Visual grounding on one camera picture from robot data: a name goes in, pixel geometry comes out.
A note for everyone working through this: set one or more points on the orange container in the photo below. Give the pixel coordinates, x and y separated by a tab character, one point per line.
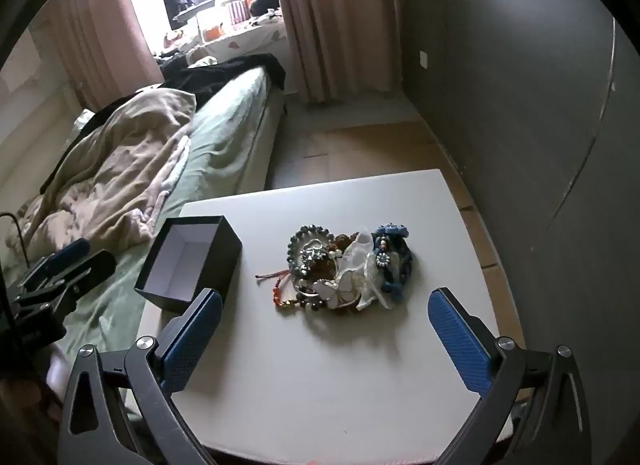
212	32

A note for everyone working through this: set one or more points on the striped box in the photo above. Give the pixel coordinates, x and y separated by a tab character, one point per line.
237	11

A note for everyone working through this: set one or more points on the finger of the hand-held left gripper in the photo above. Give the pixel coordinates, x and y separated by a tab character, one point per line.
92	265
70	251

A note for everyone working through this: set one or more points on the pearl flower ornament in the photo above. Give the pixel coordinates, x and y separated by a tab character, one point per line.
384	260

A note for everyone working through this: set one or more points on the patterned white cloth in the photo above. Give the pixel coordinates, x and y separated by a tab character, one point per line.
245	37

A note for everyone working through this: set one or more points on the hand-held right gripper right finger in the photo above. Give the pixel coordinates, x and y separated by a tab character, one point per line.
457	340

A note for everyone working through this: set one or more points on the bed with green sheet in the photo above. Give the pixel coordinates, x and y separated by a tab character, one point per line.
230	115

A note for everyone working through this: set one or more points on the white butterfly hair clip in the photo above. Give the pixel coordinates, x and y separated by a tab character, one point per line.
327	290

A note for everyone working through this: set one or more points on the pink curtain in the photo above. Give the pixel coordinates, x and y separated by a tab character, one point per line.
100	30
335	20

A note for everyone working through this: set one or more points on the white wall socket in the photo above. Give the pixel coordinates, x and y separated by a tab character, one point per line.
424	59

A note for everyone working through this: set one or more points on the beige blanket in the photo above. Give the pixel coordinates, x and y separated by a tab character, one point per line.
115	160

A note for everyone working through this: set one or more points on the dark clothing heap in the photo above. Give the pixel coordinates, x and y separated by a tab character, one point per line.
225	70

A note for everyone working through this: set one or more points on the blue scrunchie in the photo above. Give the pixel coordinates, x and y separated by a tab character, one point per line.
407	265

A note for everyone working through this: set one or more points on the white ribbon hair bow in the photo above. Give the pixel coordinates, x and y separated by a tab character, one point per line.
361	250

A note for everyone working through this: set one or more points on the white jewellery box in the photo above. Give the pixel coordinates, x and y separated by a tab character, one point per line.
200	265

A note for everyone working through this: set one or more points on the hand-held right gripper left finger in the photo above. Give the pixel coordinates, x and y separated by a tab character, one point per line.
192	340

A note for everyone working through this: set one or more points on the black round cap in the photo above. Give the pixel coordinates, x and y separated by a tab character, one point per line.
264	4

